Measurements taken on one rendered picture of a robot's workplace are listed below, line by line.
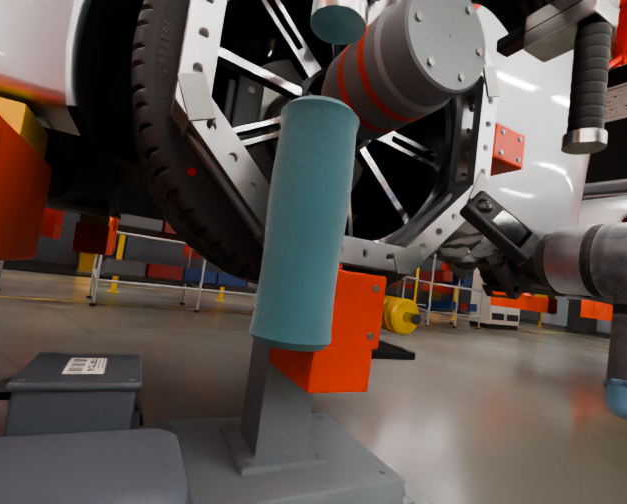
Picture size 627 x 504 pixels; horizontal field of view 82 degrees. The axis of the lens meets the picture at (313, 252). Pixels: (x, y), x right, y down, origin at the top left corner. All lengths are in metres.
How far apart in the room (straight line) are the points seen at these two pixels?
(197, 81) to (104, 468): 0.39
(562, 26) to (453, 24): 0.15
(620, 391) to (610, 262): 0.13
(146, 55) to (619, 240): 0.62
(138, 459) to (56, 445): 0.06
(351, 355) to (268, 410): 0.22
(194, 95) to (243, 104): 0.27
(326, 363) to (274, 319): 0.18
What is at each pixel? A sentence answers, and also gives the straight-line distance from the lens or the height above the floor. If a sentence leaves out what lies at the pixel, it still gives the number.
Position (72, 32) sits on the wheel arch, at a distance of 0.67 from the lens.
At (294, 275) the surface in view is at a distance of 0.36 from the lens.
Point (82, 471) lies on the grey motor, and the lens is 0.32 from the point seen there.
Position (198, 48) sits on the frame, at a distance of 0.52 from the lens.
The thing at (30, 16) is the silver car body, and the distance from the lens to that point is 0.68.
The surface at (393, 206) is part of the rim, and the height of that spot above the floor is 0.71.
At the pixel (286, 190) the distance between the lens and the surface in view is 0.37.
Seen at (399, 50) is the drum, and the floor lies 0.82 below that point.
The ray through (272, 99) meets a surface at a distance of 0.81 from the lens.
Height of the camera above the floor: 0.55
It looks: 4 degrees up
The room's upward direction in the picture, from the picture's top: 8 degrees clockwise
